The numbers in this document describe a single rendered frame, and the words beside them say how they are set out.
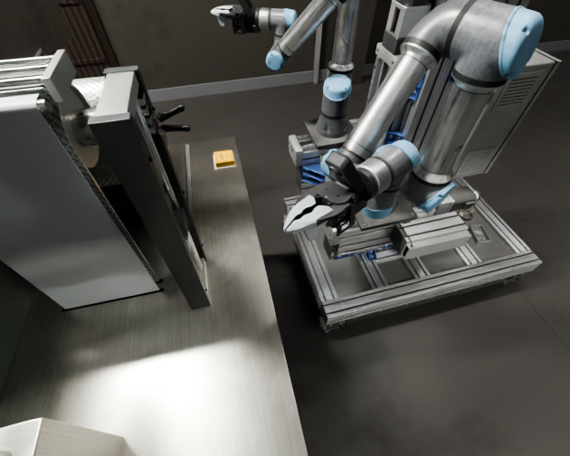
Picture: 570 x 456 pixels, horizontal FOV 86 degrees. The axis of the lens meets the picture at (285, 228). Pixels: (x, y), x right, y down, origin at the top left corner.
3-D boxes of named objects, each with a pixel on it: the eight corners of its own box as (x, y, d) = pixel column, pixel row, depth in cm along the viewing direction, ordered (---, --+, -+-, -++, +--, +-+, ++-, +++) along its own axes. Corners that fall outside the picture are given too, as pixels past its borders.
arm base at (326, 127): (340, 118, 151) (343, 99, 144) (352, 135, 142) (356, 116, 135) (311, 122, 149) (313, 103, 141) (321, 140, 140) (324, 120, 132)
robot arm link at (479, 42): (408, 182, 107) (489, -10, 65) (446, 204, 100) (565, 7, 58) (387, 197, 102) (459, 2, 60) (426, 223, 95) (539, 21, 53)
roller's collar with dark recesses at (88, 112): (120, 148, 56) (104, 117, 51) (86, 153, 56) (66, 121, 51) (123, 129, 60) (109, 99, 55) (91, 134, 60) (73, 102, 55)
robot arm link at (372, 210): (363, 189, 85) (372, 157, 76) (396, 212, 79) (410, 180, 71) (344, 203, 81) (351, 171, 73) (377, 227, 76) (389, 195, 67)
